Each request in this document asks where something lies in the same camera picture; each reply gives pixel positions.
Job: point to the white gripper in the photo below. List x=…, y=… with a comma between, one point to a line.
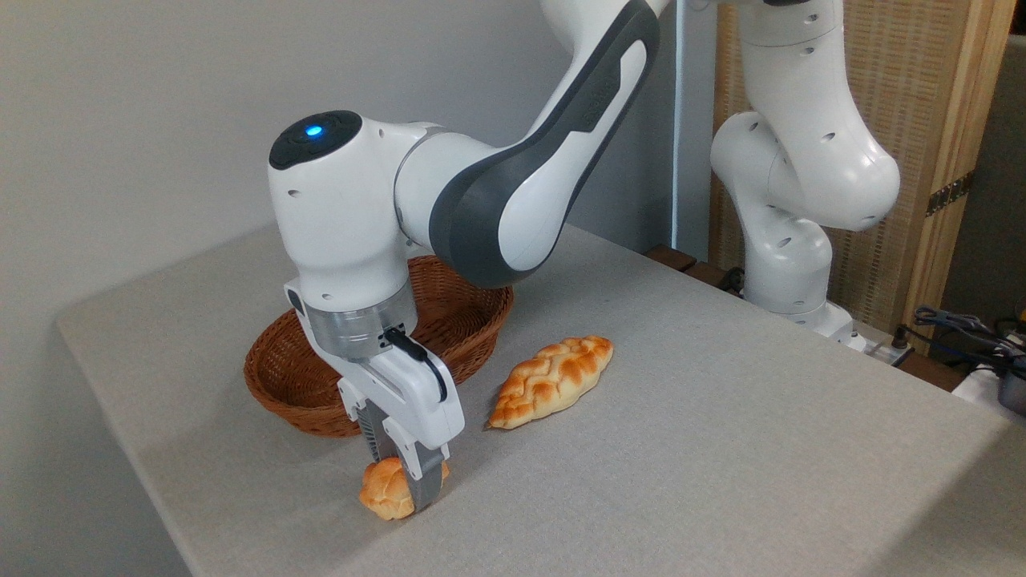
x=413, y=401

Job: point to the round knotted bread roll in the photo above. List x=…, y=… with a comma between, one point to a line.
x=389, y=489

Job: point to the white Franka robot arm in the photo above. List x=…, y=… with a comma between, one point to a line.
x=513, y=208

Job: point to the brown wicker oval basket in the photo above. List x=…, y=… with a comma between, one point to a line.
x=465, y=312

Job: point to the long braided bread loaf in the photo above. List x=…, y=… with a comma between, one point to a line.
x=551, y=380

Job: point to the white power strip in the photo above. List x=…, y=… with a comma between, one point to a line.
x=882, y=351

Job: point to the woven wood-framed screen panel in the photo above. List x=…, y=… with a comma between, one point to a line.
x=914, y=80

